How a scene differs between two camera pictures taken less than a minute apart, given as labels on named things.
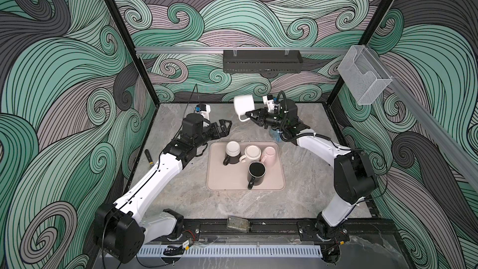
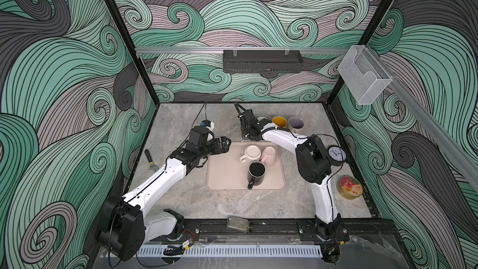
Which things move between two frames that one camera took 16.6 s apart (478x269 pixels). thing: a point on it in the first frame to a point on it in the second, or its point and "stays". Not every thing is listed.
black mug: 256,172 stays
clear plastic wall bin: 364,75 stays
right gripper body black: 276,120 to 245,132
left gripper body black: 209,134 to 212,148
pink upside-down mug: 269,158 stays
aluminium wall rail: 220,50 stays
